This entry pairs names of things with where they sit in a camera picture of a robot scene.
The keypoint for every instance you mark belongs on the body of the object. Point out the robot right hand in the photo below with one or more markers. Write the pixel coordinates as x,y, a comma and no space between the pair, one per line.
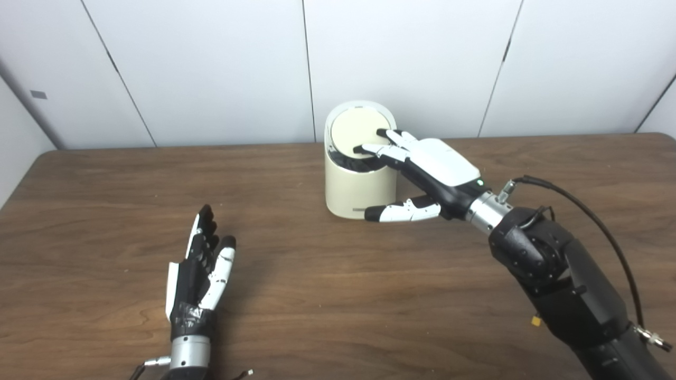
443,169

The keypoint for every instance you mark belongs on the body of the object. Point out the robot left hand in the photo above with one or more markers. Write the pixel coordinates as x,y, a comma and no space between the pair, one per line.
190,285

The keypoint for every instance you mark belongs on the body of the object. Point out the cream-colored bin body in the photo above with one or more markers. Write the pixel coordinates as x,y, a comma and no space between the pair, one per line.
354,192

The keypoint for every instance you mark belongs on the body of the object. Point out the cream round bin lid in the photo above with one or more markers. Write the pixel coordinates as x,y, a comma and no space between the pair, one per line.
354,129

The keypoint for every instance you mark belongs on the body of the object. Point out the black bin liner bag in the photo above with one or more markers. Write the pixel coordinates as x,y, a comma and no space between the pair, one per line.
359,163

